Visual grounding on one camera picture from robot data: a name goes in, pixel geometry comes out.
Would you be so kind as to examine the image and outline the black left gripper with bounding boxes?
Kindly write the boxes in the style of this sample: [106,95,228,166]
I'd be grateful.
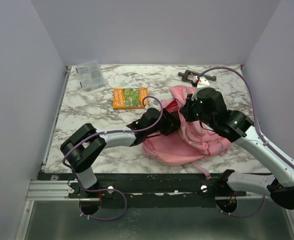
[146,108,184,136]

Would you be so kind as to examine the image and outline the pink student backpack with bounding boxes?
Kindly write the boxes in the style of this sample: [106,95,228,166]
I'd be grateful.
[141,72,232,181]

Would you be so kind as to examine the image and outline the orange green picture book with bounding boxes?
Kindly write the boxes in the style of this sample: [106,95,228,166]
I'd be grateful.
[113,87,148,110]

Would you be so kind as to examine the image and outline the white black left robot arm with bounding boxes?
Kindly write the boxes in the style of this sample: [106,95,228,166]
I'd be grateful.
[60,108,180,198]

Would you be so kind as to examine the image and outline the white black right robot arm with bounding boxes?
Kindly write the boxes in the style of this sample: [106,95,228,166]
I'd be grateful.
[179,87,294,210]

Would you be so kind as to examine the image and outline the black metal clamp tool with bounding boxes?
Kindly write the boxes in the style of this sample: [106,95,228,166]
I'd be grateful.
[178,69,216,84]

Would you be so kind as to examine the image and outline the clear plastic organizer box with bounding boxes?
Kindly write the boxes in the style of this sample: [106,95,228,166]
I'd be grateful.
[76,60,106,90]

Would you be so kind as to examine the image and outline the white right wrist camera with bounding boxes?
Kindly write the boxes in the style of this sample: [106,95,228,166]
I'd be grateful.
[191,76,210,101]

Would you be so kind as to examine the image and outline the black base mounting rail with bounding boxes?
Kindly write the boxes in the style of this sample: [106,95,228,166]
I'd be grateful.
[38,172,246,209]

